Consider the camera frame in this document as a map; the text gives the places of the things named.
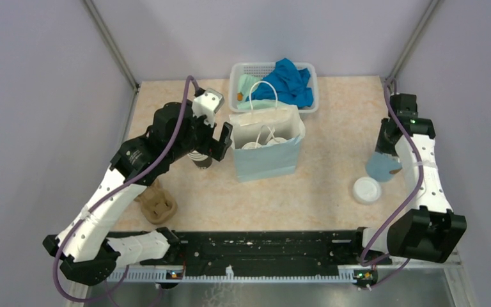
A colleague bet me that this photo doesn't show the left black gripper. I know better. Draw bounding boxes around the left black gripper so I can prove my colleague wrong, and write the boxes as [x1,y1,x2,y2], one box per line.
[168,107,233,163]

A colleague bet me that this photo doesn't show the white lid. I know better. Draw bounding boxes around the white lid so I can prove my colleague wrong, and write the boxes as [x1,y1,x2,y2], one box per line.
[241,141,262,150]
[267,137,287,146]

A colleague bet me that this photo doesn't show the stack of paper cups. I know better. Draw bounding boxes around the stack of paper cups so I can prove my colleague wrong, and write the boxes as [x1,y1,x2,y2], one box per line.
[187,151,213,169]

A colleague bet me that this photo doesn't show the pale blue paper bag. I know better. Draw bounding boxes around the pale blue paper bag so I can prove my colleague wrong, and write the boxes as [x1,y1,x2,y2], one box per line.
[229,81,306,182]

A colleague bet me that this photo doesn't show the stack of white lids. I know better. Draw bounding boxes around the stack of white lids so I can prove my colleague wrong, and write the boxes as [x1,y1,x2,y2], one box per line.
[352,177,382,205]

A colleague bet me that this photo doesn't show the brown cardboard cup carrier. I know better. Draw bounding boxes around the brown cardboard cup carrier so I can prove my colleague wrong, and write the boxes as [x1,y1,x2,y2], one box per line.
[134,179,178,225]

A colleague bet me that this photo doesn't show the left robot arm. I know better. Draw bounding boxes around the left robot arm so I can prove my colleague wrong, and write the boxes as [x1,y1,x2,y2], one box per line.
[43,98,232,286]

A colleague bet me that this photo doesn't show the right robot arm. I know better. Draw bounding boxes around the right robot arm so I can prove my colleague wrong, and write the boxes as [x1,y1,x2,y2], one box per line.
[349,93,467,264]

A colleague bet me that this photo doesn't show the blue straw holder cup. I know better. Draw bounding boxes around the blue straw holder cup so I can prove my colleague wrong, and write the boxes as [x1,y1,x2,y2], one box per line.
[365,152,402,182]

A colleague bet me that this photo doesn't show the mint green cloth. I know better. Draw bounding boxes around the mint green cloth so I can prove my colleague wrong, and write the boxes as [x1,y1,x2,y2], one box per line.
[237,74,279,111]

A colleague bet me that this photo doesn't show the white plastic basket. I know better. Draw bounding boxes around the white plastic basket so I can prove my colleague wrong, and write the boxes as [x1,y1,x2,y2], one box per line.
[226,58,319,114]

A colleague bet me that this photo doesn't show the blue cloth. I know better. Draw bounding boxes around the blue cloth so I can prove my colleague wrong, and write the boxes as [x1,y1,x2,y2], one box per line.
[249,58,314,109]

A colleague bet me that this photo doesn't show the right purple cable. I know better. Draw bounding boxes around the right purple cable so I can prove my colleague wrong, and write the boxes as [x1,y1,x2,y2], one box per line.
[359,77,425,291]

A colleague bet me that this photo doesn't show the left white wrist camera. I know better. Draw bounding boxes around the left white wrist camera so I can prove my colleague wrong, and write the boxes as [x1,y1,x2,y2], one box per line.
[192,88,224,128]

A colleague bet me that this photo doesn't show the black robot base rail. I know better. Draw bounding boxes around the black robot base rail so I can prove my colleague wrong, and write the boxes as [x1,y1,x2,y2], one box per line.
[109,228,462,285]

